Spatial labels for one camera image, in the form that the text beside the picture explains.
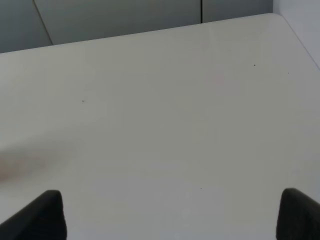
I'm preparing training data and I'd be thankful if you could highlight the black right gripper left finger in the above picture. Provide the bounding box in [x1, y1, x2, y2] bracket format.
[0, 190, 67, 240]

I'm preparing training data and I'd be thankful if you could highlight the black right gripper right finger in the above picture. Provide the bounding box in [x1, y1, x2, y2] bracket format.
[276, 188, 320, 240]

